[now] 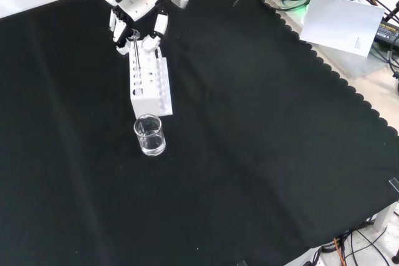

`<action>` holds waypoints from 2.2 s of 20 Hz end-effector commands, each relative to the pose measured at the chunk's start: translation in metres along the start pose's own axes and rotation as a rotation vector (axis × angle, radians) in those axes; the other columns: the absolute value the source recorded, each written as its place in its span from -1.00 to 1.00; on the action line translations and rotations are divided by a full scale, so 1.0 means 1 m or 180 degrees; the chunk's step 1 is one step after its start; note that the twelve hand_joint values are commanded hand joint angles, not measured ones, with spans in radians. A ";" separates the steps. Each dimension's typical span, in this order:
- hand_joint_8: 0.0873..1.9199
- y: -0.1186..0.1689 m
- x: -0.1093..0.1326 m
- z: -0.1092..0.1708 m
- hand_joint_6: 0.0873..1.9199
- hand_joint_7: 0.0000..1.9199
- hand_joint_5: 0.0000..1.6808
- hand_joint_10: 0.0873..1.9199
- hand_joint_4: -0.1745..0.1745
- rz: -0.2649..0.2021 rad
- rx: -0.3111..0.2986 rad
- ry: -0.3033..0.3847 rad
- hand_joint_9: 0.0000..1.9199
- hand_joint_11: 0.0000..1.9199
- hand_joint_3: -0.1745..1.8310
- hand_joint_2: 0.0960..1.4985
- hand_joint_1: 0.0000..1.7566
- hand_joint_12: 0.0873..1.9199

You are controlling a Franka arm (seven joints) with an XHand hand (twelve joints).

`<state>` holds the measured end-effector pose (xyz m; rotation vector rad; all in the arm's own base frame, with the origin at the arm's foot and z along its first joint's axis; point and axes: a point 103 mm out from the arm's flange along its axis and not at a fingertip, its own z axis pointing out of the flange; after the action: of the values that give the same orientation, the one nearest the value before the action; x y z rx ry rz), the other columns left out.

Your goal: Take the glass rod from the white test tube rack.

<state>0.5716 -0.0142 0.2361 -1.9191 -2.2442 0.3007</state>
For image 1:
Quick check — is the white test tube rack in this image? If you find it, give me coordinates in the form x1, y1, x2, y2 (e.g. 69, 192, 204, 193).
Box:
128, 45, 174, 119

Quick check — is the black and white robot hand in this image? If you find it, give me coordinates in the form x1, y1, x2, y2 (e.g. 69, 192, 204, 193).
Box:
97, 0, 190, 55

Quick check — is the black bench cloth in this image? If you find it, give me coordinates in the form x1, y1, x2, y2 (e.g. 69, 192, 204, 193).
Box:
0, 0, 399, 266

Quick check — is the clear glass beaker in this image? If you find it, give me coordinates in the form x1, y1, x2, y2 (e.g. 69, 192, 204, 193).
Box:
133, 114, 167, 158

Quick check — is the black power adapter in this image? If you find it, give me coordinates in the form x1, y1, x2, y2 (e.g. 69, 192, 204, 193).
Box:
373, 19, 399, 45

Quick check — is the pale board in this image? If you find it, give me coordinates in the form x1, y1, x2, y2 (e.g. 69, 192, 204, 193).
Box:
298, 0, 387, 59

